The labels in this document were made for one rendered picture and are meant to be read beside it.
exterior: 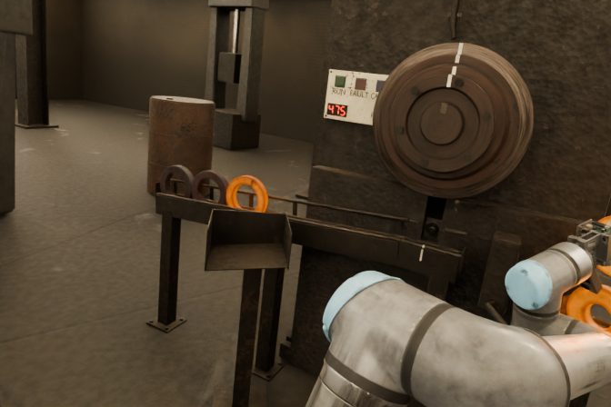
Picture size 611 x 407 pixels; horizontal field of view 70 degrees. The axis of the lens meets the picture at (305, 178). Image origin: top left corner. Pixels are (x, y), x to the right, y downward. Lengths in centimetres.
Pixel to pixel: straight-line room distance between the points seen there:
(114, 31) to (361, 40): 1039
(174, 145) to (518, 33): 304
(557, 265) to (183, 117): 332
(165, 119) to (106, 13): 822
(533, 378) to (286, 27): 837
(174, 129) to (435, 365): 357
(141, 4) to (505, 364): 1093
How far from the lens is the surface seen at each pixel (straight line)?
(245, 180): 173
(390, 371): 55
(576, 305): 136
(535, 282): 99
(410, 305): 54
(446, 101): 132
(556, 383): 57
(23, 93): 778
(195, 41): 998
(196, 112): 392
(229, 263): 143
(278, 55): 873
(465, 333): 52
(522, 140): 138
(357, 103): 161
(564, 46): 154
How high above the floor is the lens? 120
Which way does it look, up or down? 13 degrees down
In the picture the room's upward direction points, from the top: 7 degrees clockwise
